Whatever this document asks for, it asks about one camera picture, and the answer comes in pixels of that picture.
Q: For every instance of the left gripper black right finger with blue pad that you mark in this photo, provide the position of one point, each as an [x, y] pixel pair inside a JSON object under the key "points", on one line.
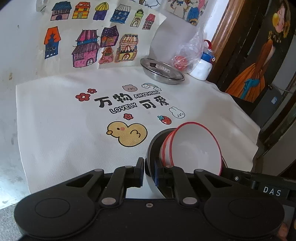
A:
{"points": [[174, 179]]}

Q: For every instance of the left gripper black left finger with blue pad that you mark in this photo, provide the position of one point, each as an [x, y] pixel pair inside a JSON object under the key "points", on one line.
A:
{"points": [[121, 179]]}

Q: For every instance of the white bowl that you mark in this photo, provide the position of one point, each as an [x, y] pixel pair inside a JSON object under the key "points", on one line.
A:
{"points": [[193, 146], [164, 153]]}

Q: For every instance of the large steel bowl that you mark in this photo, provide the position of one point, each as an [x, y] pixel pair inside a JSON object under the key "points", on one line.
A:
{"points": [[203, 182]]}

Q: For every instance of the white printed cloth mat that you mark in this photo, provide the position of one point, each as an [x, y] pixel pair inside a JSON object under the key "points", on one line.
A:
{"points": [[106, 118]]}

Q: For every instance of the shallow steel plate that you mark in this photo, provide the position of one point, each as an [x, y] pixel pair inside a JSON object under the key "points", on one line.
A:
{"points": [[161, 72]]}

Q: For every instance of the white glue bottle blue cap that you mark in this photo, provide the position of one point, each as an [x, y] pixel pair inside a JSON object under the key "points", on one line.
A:
{"points": [[205, 64]]}

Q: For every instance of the clear plastic bag red item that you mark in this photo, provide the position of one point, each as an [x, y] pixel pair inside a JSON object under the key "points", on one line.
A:
{"points": [[189, 53]]}

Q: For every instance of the dark framed girl painting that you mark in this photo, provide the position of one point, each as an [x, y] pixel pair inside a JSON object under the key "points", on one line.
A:
{"points": [[268, 53]]}

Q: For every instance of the houses drawing paper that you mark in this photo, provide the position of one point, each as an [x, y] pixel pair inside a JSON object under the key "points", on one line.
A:
{"points": [[85, 35]]}

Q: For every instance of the pink girl drawing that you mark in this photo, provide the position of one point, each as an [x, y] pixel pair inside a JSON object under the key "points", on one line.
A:
{"points": [[188, 10]]}

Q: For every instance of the brown wooden frame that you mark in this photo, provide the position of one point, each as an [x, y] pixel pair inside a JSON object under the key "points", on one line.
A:
{"points": [[224, 38]]}

